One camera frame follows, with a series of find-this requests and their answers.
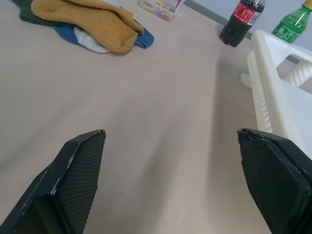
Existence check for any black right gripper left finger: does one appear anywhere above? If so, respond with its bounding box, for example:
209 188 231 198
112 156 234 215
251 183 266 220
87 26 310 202
0 129 106 234

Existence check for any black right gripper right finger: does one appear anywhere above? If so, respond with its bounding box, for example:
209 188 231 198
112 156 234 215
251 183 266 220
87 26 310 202
237 128 312 234

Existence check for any clear plastic box with items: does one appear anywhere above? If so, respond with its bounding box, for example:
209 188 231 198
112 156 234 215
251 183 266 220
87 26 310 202
140 0 183 23

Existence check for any white plastic rack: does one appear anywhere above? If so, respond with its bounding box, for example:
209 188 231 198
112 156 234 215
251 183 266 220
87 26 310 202
240 30 312 156

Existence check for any grey white cloth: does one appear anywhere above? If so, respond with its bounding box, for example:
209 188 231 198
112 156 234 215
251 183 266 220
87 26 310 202
74 26 110 54

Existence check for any green plastic soda bottle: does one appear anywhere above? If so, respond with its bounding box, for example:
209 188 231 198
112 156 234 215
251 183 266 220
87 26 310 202
272 0 312 44

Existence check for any cola bottle with red label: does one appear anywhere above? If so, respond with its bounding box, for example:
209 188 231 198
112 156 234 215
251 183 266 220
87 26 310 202
219 0 266 48

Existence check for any blue cloth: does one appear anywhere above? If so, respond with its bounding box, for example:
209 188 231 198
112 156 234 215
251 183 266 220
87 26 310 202
53 20 155 50

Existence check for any mustard yellow cloth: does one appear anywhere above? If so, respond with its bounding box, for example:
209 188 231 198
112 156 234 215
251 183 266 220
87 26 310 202
31 0 145 54

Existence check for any dark green cloth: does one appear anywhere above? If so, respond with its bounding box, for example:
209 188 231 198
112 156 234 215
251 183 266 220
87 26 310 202
11 0 64 26

